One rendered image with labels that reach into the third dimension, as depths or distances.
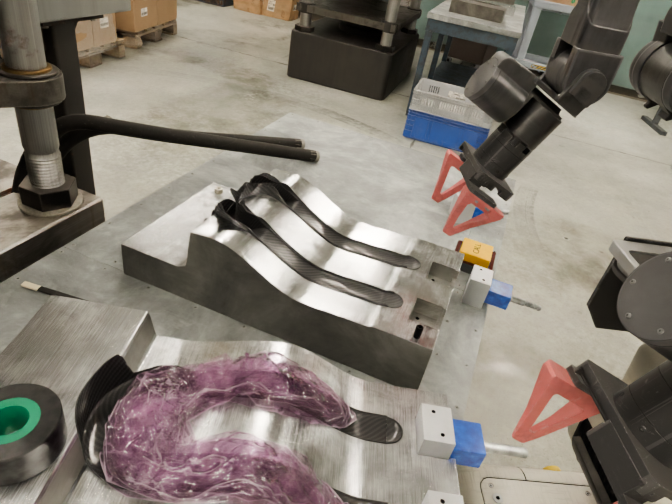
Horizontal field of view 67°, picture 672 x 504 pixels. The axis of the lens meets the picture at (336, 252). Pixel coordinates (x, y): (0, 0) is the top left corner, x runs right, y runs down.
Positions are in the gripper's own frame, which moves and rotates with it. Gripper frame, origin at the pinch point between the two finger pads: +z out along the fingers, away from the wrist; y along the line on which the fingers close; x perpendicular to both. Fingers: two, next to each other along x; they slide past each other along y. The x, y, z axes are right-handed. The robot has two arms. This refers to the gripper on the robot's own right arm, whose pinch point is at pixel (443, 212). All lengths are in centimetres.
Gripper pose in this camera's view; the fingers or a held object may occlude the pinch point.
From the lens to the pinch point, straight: 76.8
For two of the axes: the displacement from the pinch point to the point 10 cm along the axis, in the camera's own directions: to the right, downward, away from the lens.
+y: 0.1, 5.7, -8.2
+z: -5.9, 6.7, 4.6
